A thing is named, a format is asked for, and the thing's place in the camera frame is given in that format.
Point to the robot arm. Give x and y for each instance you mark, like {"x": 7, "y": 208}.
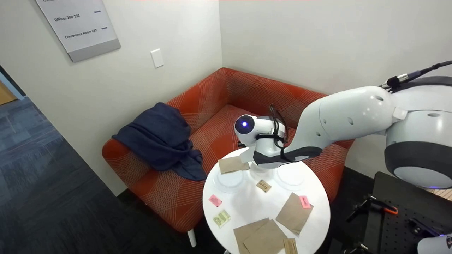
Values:
{"x": 353, "y": 113}

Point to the orange patterned sofa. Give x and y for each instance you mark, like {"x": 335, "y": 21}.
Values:
{"x": 212, "y": 102}

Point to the brown paper napkin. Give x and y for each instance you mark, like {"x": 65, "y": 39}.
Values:
{"x": 293, "y": 213}
{"x": 266, "y": 240}
{"x": 231, "y": 164}
{"x": 243, "y": 233}

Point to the clear plastic dish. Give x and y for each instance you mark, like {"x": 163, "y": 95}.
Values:
{"x": 290, "y": 178}
{"x": 229, "y": 180}

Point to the dark blue blanket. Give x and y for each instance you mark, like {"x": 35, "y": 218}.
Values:
{"x": 159, "y": 137}

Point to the small brown packet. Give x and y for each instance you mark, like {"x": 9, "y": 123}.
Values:
{"x": 263, "y": 185}
{"x": 290, "y": 247}

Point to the pink packet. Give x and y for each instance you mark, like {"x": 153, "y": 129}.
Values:
{"x": 215, "y": 200}
{"x": 305, "y": 201}

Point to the yellow green packet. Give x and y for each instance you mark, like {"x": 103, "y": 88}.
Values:
{"x": 221, "y": 218}

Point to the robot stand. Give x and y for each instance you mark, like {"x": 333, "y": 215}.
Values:
{"x": 395, "y": 229}

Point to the white wall switch plate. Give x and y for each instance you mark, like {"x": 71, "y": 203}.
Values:
{"x": 157, "y": 58}

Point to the grey wall sign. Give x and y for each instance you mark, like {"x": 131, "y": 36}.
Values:
{"x": 83, "y": 26}

